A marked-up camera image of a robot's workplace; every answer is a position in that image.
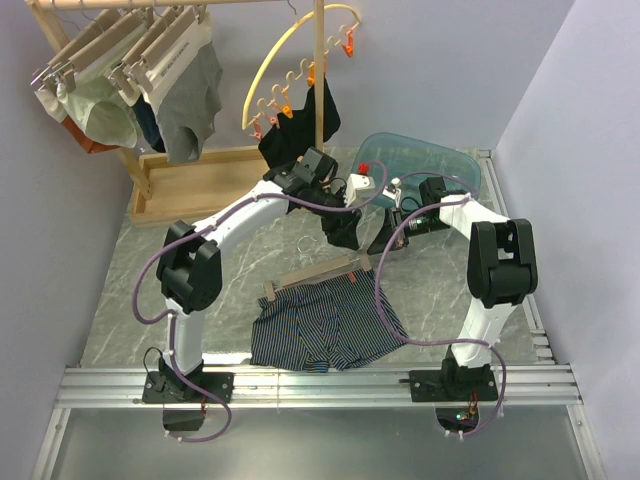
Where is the dark blue hanging underwear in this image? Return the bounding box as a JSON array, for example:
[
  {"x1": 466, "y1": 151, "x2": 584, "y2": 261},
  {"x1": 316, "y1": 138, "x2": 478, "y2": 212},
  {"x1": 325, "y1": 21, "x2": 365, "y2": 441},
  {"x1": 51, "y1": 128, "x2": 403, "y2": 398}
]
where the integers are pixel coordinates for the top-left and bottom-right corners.
[{"x1": 132, "y1": 95, "x2": 166, "y2": 153}]

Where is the light green hanging underwear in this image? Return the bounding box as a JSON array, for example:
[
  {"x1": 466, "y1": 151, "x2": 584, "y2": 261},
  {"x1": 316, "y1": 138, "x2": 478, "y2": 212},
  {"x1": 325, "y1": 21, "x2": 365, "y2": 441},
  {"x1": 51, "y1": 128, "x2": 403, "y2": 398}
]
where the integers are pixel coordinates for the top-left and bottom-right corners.
[{"x1": 56, "y1": 48, "x2": 140, "y2": 148}]

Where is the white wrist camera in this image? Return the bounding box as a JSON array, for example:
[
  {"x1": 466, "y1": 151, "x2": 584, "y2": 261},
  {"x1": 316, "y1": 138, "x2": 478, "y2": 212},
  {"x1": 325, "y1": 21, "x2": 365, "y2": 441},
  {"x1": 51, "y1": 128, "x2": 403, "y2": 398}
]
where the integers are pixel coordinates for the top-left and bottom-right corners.
[
  {"x1": 344, "y1": 163, "x2": 376, "y2": 207},
  {"x1": 382, "y1": 177, "x2": 402, "y2": 209}
]

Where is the beige hanger with green underwear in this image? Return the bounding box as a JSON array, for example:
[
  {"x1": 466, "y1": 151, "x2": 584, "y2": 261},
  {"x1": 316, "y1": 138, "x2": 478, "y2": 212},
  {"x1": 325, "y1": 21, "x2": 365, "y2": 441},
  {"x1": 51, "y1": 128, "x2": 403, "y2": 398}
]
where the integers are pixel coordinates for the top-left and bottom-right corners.
[{"x1": 30, "y1": 8, "x2": 155, "y2": 92}]

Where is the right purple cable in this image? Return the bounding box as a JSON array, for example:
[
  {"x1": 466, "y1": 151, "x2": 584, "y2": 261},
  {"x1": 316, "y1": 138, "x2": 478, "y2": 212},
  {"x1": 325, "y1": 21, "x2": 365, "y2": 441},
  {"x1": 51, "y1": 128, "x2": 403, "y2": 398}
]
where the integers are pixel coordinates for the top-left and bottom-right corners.
[{"x1": 372, "y1": 171, "x2": 507, "y2": 439}]

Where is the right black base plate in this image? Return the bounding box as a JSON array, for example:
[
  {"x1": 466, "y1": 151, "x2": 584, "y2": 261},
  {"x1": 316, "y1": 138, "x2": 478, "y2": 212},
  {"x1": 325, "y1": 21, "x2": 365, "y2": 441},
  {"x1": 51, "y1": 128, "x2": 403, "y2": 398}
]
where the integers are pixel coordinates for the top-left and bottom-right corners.
[{"x1": 409, "y1": 369, "x2": 498, "y2": 403}]

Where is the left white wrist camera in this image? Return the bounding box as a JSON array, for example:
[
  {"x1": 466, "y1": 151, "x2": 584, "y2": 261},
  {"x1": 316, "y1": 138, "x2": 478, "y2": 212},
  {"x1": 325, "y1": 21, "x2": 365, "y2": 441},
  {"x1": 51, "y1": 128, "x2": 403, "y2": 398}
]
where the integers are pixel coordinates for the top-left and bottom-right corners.
[{"x1": 344, "y1": 163, "x2": 376, "y2": 207}]

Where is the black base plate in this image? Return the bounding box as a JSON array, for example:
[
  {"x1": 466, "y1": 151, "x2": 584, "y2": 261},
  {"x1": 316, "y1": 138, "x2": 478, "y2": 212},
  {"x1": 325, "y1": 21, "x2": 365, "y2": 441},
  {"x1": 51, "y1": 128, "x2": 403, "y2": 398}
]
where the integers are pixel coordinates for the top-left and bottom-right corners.
[
  {"x1": 142, "y1": 371, "x2": 234, "y2": 404},
  {"x1": 409, "y1": 369, "x2": 498, "y2": 403}
]

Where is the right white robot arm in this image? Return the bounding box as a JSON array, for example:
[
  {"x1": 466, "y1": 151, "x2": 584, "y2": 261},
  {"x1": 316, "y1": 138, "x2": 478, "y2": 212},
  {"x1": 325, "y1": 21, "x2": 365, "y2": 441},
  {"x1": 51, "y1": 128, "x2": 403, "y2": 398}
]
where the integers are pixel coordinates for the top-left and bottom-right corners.
[{"x1": 368, "y1": 176, "x2": 538, "y2": 400}]

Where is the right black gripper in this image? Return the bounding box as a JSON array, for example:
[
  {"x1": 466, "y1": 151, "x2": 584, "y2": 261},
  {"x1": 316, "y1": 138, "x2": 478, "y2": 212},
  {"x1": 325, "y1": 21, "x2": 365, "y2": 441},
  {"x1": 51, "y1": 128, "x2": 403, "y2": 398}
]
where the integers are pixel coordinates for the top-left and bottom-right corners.
[{"x1": 367, "y1": 207, "x2": 450, "y2": 256}]

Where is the purple cable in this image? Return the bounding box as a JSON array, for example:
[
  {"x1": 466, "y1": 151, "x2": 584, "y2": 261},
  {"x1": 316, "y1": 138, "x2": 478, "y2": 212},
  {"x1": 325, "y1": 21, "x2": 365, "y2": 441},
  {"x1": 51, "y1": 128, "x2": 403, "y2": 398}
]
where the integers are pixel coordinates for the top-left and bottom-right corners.
[
  {"x1": 132, "y1": 159, "x2": 389, "y2": 444},
  {"x1": 372, "y1": 171, "x2": 507, "y2": 439}
]

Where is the beige clip hanger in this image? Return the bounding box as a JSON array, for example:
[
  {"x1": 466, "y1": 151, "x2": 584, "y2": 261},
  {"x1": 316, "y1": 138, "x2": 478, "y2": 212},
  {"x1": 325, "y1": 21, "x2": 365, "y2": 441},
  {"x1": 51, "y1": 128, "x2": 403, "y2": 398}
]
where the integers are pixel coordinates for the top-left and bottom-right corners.
[{"x1": 259, "y1": 235, "x2": 373, "y2": 302}]

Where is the wooden clothes rack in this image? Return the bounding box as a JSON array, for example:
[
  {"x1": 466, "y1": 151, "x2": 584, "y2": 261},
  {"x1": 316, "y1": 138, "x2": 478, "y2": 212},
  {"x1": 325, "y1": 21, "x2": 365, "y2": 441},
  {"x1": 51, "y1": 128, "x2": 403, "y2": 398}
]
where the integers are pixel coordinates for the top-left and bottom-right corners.
[{"x1": 24, "y1": 0, "x2": 334, "y2": 229}]

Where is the blue plastic basin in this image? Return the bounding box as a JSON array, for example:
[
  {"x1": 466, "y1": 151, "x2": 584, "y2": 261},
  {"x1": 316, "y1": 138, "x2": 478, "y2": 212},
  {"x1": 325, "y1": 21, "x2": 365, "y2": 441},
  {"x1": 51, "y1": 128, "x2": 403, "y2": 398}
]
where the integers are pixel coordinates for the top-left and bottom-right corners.
[{"x1": 351, "y1": 132, "x2": 481, "y2": 192}]

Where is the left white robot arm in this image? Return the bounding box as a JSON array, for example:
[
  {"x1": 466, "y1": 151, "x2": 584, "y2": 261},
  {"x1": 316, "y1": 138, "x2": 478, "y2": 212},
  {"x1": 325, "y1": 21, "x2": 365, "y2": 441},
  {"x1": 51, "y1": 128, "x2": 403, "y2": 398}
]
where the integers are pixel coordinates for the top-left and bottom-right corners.
[{"x1": 156, "y1": 147, "x2": 375, "y2": 402}]

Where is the grey hanging underwear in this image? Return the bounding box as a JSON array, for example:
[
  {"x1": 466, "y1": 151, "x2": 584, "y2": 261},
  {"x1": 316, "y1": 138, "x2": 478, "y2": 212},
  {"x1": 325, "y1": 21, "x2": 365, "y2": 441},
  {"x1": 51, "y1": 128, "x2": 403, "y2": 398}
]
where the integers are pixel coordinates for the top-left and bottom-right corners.
[{"x1": 145, "y1": 20, "x2": 223, "y2": 164}]

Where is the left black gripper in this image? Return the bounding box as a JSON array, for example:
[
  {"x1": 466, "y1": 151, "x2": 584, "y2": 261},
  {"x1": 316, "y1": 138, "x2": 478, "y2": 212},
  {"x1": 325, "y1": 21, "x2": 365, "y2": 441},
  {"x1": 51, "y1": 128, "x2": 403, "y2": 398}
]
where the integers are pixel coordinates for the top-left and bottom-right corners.
[{"x1": 307, "y1": 185, "x2": 363, "y2": 252}]

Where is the navy striped underwear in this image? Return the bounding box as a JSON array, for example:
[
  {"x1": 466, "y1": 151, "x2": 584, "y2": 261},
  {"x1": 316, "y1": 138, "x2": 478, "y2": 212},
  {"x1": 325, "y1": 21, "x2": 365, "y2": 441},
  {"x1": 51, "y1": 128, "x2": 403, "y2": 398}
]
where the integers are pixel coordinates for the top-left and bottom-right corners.
[{"x1": 250, "y1": 269, "x2": 405, "y2": 373}]

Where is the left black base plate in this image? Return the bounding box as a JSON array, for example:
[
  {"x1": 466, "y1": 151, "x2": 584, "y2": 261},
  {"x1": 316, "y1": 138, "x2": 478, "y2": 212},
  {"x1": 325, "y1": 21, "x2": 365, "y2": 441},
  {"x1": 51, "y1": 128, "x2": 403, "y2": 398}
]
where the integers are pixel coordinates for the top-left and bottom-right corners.
[{"x1": 142, "y1": 371, "x2": 234, "y2": 404}]

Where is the orange hanging underwear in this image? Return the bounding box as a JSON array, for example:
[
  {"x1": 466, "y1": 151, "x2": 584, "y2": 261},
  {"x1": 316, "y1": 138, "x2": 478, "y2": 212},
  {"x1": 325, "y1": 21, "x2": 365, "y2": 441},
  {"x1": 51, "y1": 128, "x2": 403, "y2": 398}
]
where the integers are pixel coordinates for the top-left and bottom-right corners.
[{"x1": 61, "y1": 116, "x2": 119, "y2": 154}]

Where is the beige hanger with grey underwear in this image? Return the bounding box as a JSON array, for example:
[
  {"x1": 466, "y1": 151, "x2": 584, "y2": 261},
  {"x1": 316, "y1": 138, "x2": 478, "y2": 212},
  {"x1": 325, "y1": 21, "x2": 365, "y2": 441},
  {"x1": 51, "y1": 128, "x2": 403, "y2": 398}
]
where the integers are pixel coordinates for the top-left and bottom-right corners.
[{"x1": 118, "y1": 5, "x2": 206, "y2": 106}]

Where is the black hanging underwear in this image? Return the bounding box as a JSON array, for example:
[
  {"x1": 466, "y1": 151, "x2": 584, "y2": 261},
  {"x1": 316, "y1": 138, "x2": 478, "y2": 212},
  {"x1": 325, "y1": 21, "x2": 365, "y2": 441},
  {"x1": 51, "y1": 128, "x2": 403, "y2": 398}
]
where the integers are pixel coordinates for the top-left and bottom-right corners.
[{"x1": 258, "y1": 81, "x2": 341, "y2": 168}]

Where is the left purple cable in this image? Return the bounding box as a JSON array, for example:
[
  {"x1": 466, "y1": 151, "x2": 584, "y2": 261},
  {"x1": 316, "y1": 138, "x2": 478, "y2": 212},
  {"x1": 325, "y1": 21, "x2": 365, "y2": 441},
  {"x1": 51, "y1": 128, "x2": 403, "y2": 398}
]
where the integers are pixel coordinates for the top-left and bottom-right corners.
[{"x1": 132, "y1": 159, "x2": 389, "y2": 444}]

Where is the yellow curved clip hanger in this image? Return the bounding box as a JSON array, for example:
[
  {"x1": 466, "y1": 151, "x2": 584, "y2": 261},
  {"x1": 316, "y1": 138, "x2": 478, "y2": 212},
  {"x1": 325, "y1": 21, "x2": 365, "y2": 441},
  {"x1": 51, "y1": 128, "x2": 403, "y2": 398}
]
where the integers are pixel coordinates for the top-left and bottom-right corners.
[{"x1": 241, "y1": 1, "x2": 361, "y2": 140}]

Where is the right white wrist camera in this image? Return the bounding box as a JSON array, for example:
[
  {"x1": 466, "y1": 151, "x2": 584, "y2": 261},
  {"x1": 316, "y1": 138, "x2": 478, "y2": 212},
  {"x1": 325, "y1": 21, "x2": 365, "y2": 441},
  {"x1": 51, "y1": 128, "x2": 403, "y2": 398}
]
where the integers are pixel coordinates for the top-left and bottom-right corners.
[{"x1": 382, "y1": 177, "x2": 402, "y2": 209}]

